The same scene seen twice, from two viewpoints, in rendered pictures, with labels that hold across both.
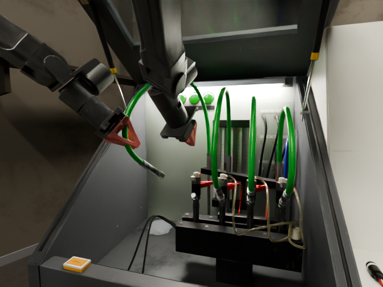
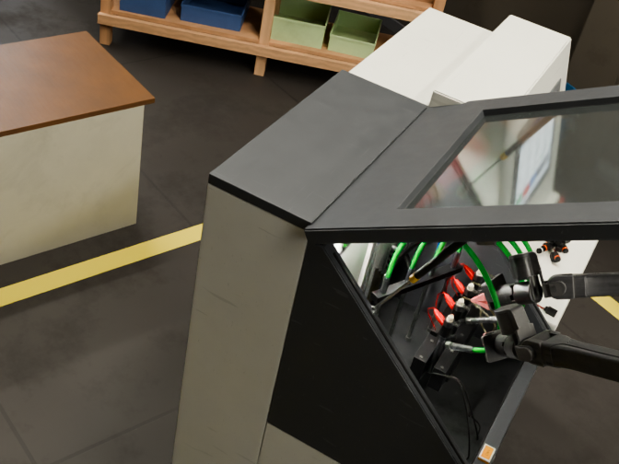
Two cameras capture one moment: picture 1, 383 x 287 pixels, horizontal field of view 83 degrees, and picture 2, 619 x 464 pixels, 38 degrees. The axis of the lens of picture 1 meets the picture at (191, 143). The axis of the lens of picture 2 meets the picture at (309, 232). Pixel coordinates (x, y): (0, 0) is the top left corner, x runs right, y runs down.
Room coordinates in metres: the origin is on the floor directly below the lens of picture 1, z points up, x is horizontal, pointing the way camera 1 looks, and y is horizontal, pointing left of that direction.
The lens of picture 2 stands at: (0.90, 1.82, 2.72)
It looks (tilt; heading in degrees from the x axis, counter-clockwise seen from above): 38 degrees down; 275
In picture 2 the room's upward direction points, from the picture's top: 13 degrees clockwise
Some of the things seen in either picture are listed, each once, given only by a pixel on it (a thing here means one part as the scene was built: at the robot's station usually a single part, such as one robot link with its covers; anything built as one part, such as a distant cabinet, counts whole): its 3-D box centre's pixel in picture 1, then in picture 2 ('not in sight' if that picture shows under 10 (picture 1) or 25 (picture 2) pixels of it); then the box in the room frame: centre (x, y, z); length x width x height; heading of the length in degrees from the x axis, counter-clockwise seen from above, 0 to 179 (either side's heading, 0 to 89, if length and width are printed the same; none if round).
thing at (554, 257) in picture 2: not in sight; (559, 240); (0.30, -0.68, 1.01); 0.23 x 0.11 x 0.06; 74
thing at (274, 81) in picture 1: (212, 84); not in sight; (0.89, -0.09, 1.43); 0.54 x 0.03 x 0.02; 74
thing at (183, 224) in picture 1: (235, 249); (445, 347); (0.61, -0.13, 0.91); 0.34 x 0.10 x 0.15; 74
